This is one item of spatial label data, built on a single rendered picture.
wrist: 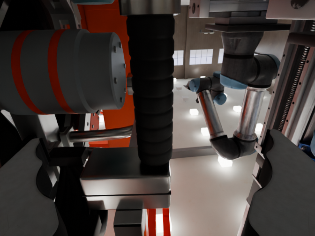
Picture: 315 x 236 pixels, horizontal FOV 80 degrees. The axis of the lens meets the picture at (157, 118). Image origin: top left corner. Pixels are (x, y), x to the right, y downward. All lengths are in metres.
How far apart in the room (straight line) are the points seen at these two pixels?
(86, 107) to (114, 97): 0.05
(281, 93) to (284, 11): 0.43
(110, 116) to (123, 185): 0.75
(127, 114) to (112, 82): 0.64
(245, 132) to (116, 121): 0.65
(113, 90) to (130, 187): 0.15
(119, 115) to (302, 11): 0.77
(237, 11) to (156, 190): 0.67
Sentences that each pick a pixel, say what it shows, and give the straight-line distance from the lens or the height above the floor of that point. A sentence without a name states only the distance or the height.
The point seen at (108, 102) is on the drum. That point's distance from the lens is 0.31.
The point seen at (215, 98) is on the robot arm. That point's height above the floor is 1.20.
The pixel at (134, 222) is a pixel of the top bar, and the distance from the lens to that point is 0.22.
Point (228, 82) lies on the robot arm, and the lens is 0.85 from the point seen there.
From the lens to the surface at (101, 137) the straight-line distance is 0.44.
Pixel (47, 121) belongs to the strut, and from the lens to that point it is 0.42.
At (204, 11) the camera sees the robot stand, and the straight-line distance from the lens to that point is 0.73.
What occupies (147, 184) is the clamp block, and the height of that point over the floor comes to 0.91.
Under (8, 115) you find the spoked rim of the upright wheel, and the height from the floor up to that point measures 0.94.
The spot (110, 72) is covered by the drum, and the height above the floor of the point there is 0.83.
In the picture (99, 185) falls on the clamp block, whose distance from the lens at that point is 0.21.
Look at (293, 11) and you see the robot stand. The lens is 0.35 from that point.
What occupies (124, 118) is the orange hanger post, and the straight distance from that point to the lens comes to 0.93.
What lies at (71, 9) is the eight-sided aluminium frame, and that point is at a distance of 0.59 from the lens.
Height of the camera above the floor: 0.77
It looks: 28 degrees up
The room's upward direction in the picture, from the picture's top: 179 degrees clockwise
